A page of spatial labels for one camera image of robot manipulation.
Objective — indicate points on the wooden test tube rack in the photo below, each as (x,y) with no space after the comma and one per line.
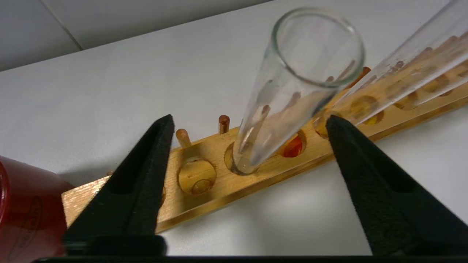
(219,197)

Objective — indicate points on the test tube with orange-red liquid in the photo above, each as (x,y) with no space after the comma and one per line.
(420,65)

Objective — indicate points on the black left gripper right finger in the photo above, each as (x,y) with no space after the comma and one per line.
(395,204)

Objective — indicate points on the dark red cup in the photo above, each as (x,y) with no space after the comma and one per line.
(29,212)

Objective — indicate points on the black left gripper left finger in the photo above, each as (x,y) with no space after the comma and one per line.
(128,204)

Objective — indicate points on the test tube with yellow liquid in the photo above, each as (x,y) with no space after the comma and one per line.
(374,118)

